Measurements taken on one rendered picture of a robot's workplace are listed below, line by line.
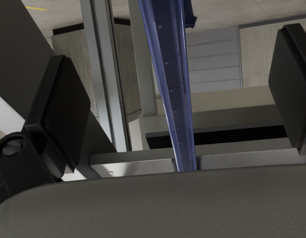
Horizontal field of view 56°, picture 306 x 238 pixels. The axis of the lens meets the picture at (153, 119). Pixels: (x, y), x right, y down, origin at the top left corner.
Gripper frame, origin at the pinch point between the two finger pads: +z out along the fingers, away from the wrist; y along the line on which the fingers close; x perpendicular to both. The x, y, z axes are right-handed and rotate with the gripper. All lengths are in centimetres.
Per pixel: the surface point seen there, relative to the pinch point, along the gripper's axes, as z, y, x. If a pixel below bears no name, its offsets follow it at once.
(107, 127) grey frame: 20.4, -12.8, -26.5
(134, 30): 41.3, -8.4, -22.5
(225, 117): 28.7, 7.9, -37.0
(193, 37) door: 889, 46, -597
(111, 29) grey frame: 30.8, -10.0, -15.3
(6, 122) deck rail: 0.8, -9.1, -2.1
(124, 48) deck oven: 445, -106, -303
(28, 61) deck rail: 3.8, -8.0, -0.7
